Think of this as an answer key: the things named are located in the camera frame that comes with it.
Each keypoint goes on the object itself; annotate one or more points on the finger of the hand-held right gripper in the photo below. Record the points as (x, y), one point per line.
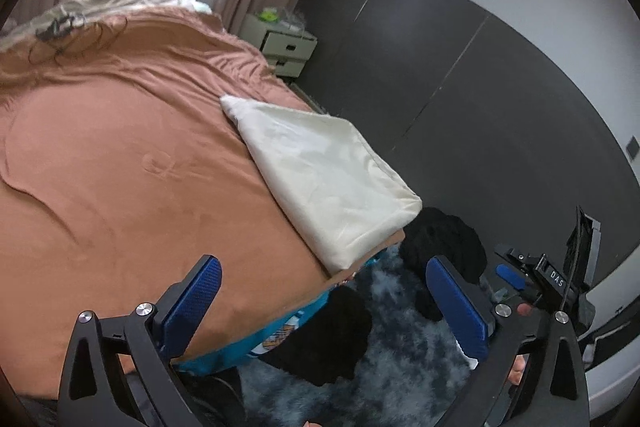
(510, 277)
(517, 255)

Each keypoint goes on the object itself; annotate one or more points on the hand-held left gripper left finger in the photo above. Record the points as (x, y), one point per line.
(192, 302)

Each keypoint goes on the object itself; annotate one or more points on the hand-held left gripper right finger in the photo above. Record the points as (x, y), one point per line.
(460, 307)

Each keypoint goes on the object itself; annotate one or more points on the cream white jacket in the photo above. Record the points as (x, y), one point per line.
(320, 177)

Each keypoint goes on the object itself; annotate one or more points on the black fluffy cloth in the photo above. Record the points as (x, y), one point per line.
(445, 237)

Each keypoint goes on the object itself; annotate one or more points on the grey shaggy rug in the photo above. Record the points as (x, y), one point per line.
(400, 357)

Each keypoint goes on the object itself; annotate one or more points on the person's foot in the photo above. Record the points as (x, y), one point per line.
(516, 372)

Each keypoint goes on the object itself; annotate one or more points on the blue cartoon printed bedsheet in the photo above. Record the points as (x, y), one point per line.
(280, 332)

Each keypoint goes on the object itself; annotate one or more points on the black garment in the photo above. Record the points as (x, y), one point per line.
(325, 337)

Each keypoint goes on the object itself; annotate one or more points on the brown blanket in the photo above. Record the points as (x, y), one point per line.
(125, 167)

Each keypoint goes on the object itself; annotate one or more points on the white nightstand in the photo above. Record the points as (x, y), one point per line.
(287, 47)

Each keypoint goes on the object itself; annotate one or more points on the green packet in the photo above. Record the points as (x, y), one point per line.
(267, 13)

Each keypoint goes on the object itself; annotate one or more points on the wall socket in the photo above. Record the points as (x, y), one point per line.
(633, 151)

